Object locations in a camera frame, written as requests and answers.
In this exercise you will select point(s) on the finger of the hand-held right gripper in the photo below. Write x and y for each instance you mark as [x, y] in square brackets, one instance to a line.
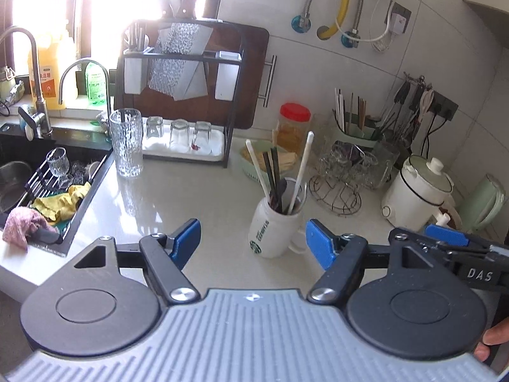
[445, 235]

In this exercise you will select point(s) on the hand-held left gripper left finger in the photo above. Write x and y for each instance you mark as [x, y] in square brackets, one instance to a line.
[187, 238]

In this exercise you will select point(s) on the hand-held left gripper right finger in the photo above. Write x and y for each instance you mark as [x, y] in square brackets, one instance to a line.
[321, 244]

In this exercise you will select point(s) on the white mug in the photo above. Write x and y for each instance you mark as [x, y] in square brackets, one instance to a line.
[270, 230]

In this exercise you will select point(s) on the black chopstick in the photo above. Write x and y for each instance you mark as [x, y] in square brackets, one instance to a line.
[276, 167]
[268, 167]

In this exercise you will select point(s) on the person's right hand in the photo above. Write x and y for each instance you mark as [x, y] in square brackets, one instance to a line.
[497, 336]

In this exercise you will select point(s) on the green electric kettle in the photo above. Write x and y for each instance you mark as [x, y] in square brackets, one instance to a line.
[483, 203]

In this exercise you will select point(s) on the white electric cooking pot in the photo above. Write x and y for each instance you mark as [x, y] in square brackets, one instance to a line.
[413, 195]

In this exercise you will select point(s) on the crystal goblet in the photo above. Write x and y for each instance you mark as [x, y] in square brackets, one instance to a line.
[338, 159]
[368, 167]

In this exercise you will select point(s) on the row of upturned glasses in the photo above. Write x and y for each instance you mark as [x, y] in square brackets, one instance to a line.
[214, 153]

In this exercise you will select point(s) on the bundle of dried yellow strips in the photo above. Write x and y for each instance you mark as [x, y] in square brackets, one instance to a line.
[286, 159]

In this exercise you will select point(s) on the clear glass jug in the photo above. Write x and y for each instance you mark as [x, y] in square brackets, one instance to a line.
[387, 159]

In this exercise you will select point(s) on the purple lid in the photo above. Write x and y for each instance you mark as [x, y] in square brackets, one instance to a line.
[352, 151]

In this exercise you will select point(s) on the green plastic basket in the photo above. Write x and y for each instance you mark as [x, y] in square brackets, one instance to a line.
[250, 163]

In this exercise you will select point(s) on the clear drinking glass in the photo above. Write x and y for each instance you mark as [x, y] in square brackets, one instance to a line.
[179, 133]
[202, 135]
[154, 129]

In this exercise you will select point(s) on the tall textured glass mug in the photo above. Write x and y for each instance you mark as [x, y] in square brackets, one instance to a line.
[126, 143]

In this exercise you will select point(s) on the green chopstick holder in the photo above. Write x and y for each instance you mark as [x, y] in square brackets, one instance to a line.
[358, 131]

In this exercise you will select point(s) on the red-lid plastic jar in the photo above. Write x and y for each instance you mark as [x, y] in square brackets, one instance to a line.
[292, 127]

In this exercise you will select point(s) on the steel wool scrubber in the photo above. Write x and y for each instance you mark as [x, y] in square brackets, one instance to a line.
[81, 169]

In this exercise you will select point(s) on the yellow cloth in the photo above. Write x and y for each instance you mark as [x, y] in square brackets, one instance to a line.
[63, 203]

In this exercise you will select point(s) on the row of hanging kitchen tools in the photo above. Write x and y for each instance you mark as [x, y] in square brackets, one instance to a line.
[405, 103]

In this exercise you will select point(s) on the bunch of assorted chopsticks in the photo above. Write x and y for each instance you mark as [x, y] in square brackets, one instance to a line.
[340, 107]

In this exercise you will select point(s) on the black metal kitchen rack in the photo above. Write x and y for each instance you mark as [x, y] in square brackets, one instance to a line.
[234, 107]

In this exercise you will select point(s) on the wine glass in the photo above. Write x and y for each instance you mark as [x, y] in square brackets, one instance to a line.
[57, 165]

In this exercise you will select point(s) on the plain steel cleaver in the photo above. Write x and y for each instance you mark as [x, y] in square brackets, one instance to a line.
[197, 83]

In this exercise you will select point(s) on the small gooseneck faucet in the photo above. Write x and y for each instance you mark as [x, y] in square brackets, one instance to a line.
[108, 95]

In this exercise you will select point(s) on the pink cloth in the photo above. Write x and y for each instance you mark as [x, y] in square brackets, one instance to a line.
[22, 227]

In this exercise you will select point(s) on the white rack holder box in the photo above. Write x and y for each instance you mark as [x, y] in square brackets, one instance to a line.
[227, 75]

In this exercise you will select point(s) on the dark wooden cutting board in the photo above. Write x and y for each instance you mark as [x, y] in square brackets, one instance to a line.
[252, 79]

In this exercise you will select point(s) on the white cutlery cup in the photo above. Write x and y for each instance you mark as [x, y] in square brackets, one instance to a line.
[135, 71]

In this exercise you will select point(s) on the hammered steel cleaver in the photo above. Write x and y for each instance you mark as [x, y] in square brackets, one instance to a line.
[175, 59]

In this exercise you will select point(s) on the green bottle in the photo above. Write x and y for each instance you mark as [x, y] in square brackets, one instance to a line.
[95, 83]

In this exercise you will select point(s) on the steel pot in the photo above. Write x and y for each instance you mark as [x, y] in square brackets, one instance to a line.
[14, 183]

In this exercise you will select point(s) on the black sink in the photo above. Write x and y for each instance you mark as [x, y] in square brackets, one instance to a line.
[24, 147]

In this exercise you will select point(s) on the tall steel faucet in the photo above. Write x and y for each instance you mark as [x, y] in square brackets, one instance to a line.
[39, 87]

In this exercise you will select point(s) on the yellow detergent jug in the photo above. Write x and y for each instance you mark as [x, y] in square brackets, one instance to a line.
[43, 75]

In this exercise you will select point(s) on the small soap bottle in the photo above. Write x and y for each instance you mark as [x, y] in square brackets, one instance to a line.
[10, 87]

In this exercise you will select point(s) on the window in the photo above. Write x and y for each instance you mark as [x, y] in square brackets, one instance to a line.
[79, 0]

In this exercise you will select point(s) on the black wall socket strip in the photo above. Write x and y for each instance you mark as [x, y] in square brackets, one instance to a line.
[445, 107]

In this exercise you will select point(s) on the white wall charger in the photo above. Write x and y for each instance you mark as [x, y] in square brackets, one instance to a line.
[399, 18]

